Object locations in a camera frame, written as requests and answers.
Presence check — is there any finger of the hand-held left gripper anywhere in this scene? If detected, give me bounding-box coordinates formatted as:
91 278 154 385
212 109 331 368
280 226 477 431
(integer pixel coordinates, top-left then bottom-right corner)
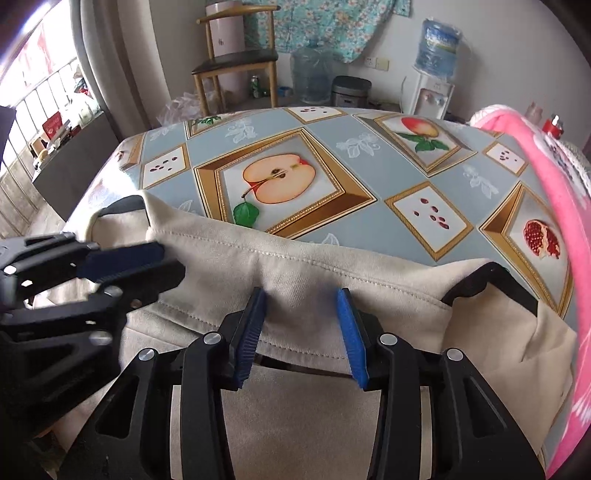
0 259 186 352
0 233 166 289

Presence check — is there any teal floral wall cloth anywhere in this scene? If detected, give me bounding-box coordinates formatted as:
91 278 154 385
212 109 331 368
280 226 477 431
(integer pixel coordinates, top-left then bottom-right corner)
242 0 411 63

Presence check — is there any clear plastic bag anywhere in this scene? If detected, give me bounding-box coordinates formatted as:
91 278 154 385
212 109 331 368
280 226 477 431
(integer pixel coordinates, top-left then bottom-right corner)
164 91 218 125

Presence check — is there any grey rice cooker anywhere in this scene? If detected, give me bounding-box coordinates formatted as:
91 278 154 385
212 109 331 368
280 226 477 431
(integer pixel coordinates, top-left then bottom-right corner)
331 76 373 108

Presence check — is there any beige zip jacket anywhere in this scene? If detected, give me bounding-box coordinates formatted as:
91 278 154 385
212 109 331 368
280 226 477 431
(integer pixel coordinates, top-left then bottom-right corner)
21 189 578 480

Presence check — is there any wooden chair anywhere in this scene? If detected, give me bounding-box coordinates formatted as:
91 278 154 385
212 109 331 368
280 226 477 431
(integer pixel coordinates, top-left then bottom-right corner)
191 4 280 118

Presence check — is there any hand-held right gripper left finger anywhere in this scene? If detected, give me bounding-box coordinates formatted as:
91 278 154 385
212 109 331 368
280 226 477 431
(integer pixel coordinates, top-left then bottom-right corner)
60 287 267 480

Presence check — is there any red thermos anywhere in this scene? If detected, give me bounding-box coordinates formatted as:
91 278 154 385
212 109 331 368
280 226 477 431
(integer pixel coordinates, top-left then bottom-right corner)
542 115 566 139

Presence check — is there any pink floral blanket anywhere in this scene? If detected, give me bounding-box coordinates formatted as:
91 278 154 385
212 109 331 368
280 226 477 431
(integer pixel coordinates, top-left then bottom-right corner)
468 105 591 478

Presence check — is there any white water dispenser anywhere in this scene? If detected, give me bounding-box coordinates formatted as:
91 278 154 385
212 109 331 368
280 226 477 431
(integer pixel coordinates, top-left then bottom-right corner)
401 74 455 121

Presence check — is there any pale pink tall cylinder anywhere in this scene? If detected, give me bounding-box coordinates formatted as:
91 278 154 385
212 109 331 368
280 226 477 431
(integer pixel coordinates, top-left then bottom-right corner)
205 1 247 104

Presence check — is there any blue water dispenser bottle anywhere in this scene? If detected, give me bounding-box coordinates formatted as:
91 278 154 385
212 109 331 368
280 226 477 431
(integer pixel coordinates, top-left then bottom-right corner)
414 17 462 80

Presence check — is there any fruit print tablecloth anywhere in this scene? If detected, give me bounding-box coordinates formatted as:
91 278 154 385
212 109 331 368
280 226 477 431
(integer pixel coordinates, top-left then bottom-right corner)
62 106 575 324

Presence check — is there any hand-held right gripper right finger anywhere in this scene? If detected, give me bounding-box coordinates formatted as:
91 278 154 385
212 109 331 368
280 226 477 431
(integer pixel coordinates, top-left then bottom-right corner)
336 288 548 480

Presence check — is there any empty clear water jug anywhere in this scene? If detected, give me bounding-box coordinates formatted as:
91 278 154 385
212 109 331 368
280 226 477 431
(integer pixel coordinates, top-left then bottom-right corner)
290 39 335 106

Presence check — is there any dark grey cabinet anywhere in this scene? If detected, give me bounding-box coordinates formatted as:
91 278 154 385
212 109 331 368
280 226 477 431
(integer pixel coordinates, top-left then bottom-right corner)
31 111 122 222

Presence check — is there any grey curtain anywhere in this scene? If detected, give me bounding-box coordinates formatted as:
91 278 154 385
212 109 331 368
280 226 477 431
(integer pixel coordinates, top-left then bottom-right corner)
78 0 153 139

